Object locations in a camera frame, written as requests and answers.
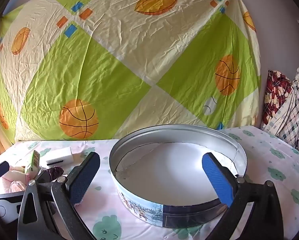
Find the dark purple pouch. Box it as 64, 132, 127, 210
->
46, 166, 65, 182

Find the red floral quilt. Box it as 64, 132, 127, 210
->
261, 70, 293, 130

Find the hanging basketball print sheet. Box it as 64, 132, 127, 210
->
0, 0, 262, 142

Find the green tissue pack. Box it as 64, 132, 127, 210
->
24, 150, 41, 179

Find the pink frilly cloth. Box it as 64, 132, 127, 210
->
0, 165, 31, 194

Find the cloud print table cloth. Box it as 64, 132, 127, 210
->
0, 125, 299, 240

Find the white sponge block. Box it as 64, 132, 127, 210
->
45, 147, 73, 167

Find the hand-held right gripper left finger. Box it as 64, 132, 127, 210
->
17, 151, 100, 240

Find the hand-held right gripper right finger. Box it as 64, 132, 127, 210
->
201, 152, 284, 240

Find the round metal tin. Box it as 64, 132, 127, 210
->
109, 124, 248, 228

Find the plaid quilt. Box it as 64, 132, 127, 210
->
267, 67, 299, 145

